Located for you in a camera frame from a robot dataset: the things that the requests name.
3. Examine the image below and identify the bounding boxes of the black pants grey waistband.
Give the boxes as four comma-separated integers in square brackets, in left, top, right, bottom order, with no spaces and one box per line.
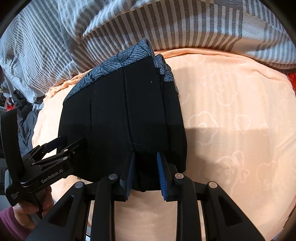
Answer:
[58,39,187,192]

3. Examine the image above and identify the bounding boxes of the person's left hand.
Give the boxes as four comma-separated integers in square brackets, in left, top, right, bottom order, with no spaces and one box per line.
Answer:
[13,186,54,230]

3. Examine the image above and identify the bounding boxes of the peach bed sheet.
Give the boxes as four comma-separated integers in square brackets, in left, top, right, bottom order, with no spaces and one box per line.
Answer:
[32,48,295,240]

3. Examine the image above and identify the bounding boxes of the maroon left sleeve forearm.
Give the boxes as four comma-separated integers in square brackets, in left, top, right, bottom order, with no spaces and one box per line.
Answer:
[0,206,31,241]

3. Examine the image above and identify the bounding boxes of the red embroidered cloth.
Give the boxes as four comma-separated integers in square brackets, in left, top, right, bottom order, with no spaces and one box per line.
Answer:
[287,72,296,92]

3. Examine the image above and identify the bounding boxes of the grey striped duvet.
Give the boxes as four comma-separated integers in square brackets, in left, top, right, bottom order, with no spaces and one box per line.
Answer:
[1,1,295,103]

